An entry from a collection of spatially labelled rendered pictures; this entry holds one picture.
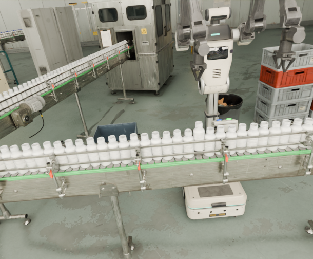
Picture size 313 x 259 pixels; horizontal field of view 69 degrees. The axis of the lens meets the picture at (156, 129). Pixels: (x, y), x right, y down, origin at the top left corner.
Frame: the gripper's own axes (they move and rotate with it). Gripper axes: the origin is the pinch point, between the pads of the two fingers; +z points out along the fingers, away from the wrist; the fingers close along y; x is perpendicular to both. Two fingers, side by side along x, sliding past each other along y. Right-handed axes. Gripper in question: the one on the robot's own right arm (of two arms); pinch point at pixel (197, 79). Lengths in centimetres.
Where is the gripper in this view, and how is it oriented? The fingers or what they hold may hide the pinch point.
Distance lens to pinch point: 128.8
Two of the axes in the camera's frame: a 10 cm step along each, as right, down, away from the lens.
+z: 0.5, 8.7, 4.9
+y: 1.5, 4.8, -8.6
